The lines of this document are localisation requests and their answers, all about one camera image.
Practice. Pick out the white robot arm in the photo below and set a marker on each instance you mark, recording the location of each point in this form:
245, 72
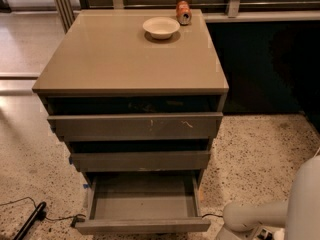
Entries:
297, 218

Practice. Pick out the white paper bowl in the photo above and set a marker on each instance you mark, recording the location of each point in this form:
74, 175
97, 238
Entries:
161, 28

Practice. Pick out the orange soda can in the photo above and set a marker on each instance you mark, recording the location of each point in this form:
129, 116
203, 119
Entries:
183, 13

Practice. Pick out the grey top drawer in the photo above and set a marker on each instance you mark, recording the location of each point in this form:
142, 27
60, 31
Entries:
125, 127

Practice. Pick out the grey window frame rail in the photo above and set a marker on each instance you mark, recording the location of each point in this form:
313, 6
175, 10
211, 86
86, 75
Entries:
200, 4

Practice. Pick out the grey drawer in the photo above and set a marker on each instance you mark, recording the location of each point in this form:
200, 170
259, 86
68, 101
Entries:
125, 127
143, 202
140, 161

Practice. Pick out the grey bottom drawer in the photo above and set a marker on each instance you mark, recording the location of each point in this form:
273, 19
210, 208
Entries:
143, 202

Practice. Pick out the black power adapter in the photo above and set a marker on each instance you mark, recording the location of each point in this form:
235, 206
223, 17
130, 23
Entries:
76, 219

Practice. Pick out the grey middle drawer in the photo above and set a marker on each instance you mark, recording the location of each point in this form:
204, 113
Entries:
140, 161

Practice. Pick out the grey drawer cabinet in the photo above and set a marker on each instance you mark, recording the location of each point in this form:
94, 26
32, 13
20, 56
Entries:
107, 64

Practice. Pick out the black bar on floor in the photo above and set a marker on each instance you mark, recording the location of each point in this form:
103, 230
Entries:
38, 214

